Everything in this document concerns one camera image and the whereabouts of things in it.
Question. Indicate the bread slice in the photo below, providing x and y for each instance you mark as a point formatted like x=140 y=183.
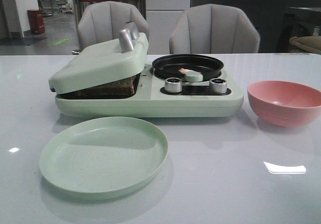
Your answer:
x=117 y=88

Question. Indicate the orange shrimp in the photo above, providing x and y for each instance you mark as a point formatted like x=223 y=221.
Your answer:
x=184 y=71

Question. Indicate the green sandwich maker lid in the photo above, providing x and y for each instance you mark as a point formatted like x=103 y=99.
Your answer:
x=103 y=63

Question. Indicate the pink bowl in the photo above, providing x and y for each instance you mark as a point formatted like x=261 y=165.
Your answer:
x=284 y=104

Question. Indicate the green breakfast maker base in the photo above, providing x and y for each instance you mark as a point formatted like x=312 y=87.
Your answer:
x=151 y=101

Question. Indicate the left silver control knob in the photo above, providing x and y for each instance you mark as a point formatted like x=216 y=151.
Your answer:
x=173 y=85

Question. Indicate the silver control knob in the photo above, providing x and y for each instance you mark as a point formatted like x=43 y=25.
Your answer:
x=173 y=85
x=217 y=86

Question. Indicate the right silver control knob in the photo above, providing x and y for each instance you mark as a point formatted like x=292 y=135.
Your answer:
x=217 y=86

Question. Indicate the black round frying pan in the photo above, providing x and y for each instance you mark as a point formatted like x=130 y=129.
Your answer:
x=169 y=66

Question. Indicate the green round plate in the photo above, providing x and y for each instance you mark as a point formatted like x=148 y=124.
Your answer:
x=104 y=158

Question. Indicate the right grey upholstered chair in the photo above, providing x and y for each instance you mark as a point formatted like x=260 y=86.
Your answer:
x=214 y=29

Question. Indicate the grey upholstered chair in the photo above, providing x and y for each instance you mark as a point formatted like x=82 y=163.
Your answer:
x=102 y=22
x=214 y=29

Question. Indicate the white cabinet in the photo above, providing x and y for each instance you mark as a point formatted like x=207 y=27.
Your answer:
x=161 y=16

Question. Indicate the left grey upholstered chair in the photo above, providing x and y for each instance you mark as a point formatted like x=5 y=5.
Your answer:
x=102 y=22

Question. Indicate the dark kitchen counter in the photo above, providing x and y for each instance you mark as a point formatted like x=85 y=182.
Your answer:
x=275 y=20

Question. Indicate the red trash bin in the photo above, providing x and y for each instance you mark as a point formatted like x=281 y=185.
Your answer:
x=36 y=21

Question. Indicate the olive cushion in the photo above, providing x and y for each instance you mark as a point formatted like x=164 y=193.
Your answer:
x=309 y=44

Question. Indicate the green pan handle knob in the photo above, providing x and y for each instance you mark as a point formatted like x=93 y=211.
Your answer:
x=193 y=76

